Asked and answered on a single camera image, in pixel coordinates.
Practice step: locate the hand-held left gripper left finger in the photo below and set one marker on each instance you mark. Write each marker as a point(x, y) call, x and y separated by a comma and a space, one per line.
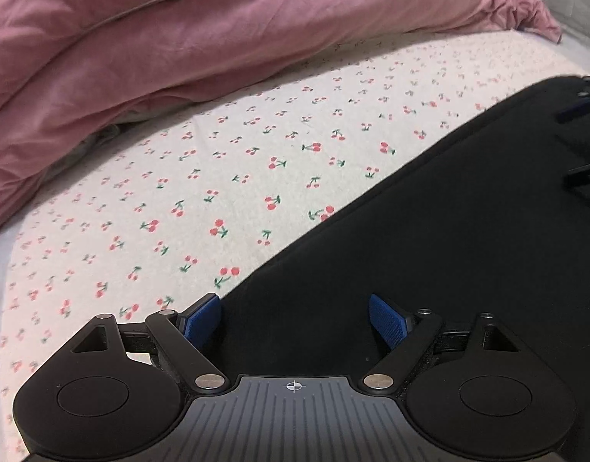
point(202, 320)

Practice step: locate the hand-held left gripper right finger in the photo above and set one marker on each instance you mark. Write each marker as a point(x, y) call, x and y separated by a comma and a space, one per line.
point(387, 320)

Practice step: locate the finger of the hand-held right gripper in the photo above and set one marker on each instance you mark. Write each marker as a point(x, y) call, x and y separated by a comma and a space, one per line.
point(576, 109)
point(586, 177)

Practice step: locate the black pants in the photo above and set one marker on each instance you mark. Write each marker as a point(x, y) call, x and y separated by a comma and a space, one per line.
point(420, 231)

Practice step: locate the light grey sheet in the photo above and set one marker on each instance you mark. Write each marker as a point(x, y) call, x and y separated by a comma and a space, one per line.
point(581, 53)

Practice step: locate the cherry print bedsheet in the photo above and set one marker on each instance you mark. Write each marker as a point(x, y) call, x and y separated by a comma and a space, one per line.
point(237, 168)

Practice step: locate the pink duvet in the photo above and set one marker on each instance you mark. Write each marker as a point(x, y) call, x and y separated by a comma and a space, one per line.
point(179, 48)

